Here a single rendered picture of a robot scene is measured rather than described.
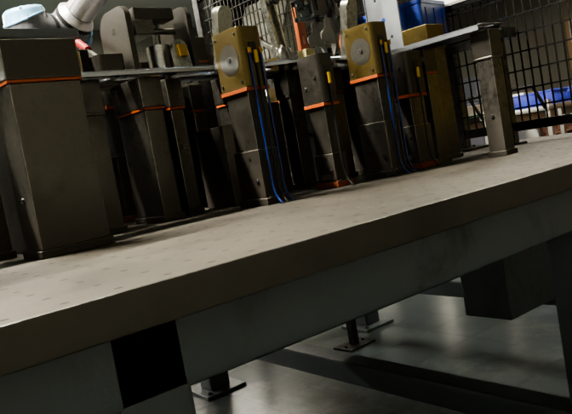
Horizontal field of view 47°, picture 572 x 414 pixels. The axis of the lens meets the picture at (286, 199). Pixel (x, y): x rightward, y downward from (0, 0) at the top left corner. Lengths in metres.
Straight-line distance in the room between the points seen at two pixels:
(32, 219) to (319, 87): 0.67
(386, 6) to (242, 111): 0.76
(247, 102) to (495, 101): 0.60
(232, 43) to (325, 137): 0.30
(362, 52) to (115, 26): 0.57
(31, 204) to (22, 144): 0.09
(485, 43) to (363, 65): 0.28
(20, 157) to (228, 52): 0.46
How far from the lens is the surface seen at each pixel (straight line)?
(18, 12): 2.03
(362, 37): 1.52
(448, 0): 2.15
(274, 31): 1.84
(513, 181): 0.99
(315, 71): 1.44
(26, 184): 1.06
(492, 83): 1.59
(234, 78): 1.30
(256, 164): 1.28
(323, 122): 1.44
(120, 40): 1.61
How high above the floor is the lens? 0.79
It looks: 4 degrees down
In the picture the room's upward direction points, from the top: 10 degrees counter-clockwise
